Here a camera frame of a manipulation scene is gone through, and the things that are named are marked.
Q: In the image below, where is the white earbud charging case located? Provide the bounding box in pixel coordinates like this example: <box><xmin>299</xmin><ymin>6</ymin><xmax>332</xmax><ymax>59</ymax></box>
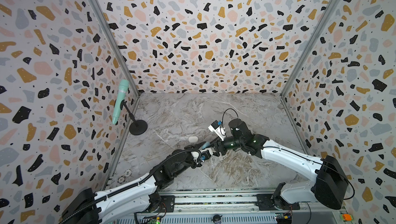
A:
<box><xmin>188</xmin><ymin>136</ymin><xmax>199</xmax><ymax>144</ymax></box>

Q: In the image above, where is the blue earbud charging case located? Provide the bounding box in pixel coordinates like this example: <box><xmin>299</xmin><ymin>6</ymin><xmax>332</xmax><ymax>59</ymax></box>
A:
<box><xmin>200</xmin><ymin>142</ymin><xmax>211</xmax><ymax>150</ymax></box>

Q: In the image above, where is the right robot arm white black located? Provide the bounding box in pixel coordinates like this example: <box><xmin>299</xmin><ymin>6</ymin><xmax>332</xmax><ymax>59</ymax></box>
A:
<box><xmin>208</xmin><ymin>118</ymin><xmax>351</xmax><ymax>210</ymax></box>

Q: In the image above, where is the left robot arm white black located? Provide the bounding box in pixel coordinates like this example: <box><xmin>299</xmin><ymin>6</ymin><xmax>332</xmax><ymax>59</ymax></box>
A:
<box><xmin>60</xmin><ymin>148</ymin><xmax>213</xmax><ymax>224</ymax></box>

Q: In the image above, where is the black microphone stand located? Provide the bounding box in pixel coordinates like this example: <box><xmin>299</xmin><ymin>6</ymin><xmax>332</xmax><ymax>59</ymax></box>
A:
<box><xmin>120</xmin><ymin>100</ymin><xmax>148</xmax><ymax>136</ymax></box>

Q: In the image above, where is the poker chips stack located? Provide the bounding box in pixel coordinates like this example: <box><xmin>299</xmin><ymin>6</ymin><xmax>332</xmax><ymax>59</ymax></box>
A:
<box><xmin>117</xmin><ymin>169</ymin><xmax>133</xmax><ymax>184</ymax></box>

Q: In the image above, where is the mint green microphone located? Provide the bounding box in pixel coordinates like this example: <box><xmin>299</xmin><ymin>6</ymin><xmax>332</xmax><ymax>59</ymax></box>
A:
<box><xmin>112</xmin><ymin>79</ymin><xmax>129</xmax><ymax>125</ymax></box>

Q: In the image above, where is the orange button box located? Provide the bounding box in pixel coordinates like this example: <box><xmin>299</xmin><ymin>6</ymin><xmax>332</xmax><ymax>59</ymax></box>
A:
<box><xmin>340</xmin><ymin>214</ymin><xmax>354</xmax><ymax>222</ymax></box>

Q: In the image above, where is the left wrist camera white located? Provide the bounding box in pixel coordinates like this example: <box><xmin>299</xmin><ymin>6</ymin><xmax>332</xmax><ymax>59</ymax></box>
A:
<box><xmin>191</xmin><ymin>151</ymin><xmax>205</xmax><ymax>164</ymax></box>

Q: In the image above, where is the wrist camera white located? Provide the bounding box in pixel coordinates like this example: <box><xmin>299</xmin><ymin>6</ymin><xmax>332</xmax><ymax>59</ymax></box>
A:
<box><xmin>208</xmin><ymin>121</ymin><xmax>226</xmax><ymax>141</ymax></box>
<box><xmin>191</xmin><ymin>151</ymin><xmax>205</xmax><ymax>164</ymax></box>

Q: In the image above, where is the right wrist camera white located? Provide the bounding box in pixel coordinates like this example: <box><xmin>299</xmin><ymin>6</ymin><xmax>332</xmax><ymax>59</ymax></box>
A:
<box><xmin>208</xmin><ymin>121</ymin><xmax>226</xmax><ymax>141</ymax></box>

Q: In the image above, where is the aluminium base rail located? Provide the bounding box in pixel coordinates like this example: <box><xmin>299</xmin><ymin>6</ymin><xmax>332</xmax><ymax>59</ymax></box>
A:
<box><xmin>109</xmin><ymin>188</ymin><xmax>342</xmax><ymax>224</ymax></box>

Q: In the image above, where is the black knob on rail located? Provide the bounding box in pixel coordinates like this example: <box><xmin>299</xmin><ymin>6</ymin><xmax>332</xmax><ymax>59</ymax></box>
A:
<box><xmin>211</xmin><ymin>214</ymin><xmax>222</xmax><ymax>224</ymax></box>

